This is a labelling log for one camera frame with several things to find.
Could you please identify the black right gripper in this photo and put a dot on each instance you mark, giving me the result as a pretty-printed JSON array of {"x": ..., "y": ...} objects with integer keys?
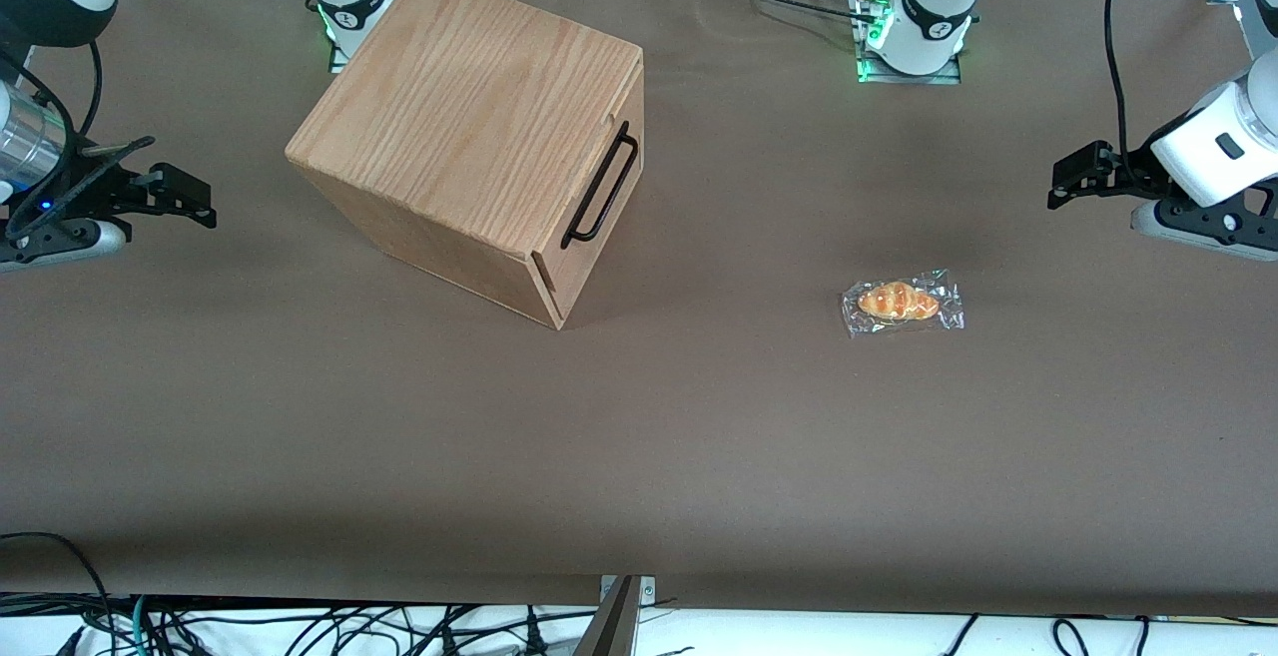
[{"x": 88, "y": 187}]

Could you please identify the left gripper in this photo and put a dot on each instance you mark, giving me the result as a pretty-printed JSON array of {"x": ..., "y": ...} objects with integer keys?
[{"x": 1126, "y": 175}]

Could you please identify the wooden drawer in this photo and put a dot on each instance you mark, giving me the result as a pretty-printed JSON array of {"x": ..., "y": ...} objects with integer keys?
[{"x": 589, "y": 267}]

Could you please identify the plastic-wrapped croissant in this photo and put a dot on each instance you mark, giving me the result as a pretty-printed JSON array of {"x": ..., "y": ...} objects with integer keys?
[{"x": 899, "y": 302}]

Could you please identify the wooden cabinet box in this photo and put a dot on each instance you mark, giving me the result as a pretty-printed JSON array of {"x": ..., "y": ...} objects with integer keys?
[{"x": 459, "y": 107}]

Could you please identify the dark metal strut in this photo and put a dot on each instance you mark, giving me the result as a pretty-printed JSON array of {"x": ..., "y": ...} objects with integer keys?
[{"x": 609, "y": 631}]

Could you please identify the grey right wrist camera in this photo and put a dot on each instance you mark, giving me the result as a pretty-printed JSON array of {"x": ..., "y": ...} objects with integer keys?
[{"x": 70, "y": 242}]

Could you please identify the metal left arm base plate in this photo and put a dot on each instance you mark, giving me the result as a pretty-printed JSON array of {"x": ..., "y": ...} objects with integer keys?
[{"x": 944, "y": 75}]

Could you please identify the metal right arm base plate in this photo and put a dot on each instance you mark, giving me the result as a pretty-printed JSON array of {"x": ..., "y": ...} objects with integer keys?
[{"x": 336, "y": 55}]

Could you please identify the silver metal edge bracket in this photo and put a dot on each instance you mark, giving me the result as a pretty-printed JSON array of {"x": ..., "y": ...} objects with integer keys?
[{"x": 647, "y": 591}]

